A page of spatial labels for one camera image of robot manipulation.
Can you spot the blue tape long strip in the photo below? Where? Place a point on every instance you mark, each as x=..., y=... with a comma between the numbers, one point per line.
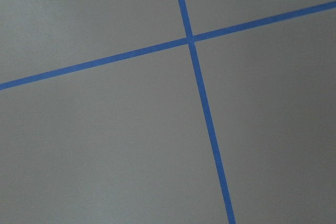
x=170, y=44

